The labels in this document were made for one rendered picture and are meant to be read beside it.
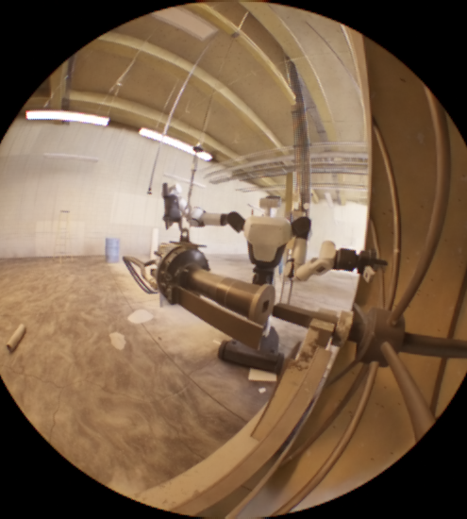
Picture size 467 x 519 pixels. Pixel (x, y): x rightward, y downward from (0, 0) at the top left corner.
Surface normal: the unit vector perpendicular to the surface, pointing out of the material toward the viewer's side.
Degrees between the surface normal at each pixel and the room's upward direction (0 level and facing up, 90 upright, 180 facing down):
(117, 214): 90
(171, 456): 0
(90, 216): 90
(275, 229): 101
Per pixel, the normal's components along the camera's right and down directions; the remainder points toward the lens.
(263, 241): -0.36, 0.26
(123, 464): 0.11, -0.99
